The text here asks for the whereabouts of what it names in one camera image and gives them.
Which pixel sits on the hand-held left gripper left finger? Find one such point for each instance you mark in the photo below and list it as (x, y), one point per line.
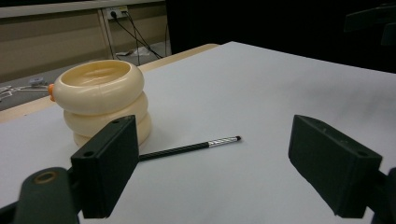
(106, 165)

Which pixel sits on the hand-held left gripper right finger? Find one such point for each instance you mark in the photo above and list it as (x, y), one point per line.
(333, 168)

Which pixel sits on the cream ribbed pen holder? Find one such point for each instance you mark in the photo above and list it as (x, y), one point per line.
(99, 99)

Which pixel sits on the black pen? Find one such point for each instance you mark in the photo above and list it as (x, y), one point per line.
(186, 148)

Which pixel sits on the white table mat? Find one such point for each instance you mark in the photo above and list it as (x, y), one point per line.
(249, 93)

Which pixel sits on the white plastic bag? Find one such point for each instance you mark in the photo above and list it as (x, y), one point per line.
(138, 52)

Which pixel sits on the white wall socket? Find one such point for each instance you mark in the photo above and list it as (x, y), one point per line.
(116, 13)

